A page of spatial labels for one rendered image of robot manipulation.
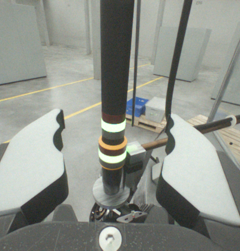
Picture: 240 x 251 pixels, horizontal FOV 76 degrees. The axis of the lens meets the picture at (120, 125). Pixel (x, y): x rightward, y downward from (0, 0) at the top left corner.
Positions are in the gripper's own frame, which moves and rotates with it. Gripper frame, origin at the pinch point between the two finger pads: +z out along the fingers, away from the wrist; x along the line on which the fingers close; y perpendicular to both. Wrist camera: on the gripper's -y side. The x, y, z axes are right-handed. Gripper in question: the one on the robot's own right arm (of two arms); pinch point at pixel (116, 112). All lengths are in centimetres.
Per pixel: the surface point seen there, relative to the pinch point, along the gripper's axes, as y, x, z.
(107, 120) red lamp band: 4.4, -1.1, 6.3
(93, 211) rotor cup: 47, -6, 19
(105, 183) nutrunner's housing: 17.0, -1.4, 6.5
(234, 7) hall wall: -141, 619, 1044
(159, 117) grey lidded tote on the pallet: 140, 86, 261
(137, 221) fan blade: 35.7, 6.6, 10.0
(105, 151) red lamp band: 9.3, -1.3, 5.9
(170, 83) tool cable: 0.6, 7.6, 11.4
